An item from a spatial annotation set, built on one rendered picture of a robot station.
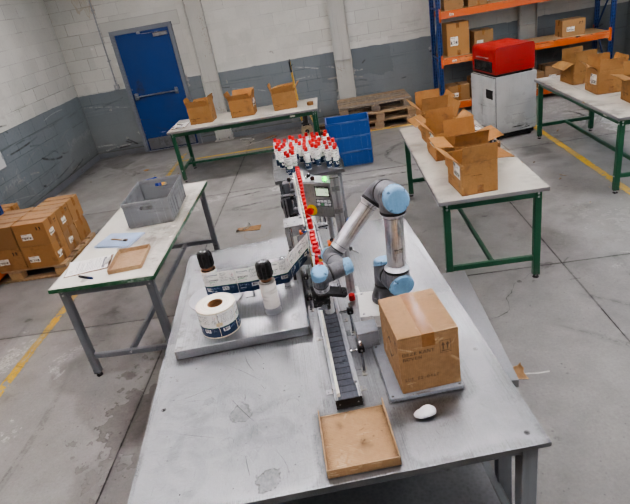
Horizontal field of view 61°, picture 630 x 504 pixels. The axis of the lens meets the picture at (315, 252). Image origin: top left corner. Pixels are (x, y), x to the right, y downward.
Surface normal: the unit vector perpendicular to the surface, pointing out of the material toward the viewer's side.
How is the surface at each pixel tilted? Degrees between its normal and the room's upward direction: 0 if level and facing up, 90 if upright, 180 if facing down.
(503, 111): 90
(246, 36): 90
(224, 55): 90
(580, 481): 0
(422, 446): 0
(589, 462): 0
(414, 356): 90
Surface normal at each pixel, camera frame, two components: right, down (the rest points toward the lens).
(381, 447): -0.16, -0.88
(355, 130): -0.03, 0.46
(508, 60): 0.18, 0.42
